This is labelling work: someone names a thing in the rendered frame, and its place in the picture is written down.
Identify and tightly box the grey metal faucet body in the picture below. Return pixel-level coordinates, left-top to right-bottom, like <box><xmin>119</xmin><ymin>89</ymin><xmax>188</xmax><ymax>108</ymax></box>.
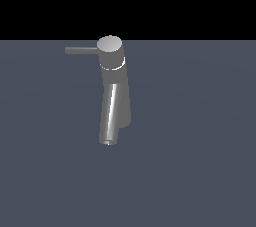
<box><xmin>98</xmin><ymin>58</ymin><xmax>132</xmax><ymax>146</ymax></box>

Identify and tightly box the grey faucet handle with lever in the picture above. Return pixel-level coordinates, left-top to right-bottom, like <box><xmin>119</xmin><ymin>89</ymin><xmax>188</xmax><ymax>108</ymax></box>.
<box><xmin>64</xmin><ymin>35</ymin><xmax>126</xmax><ymax>72</ymax></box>

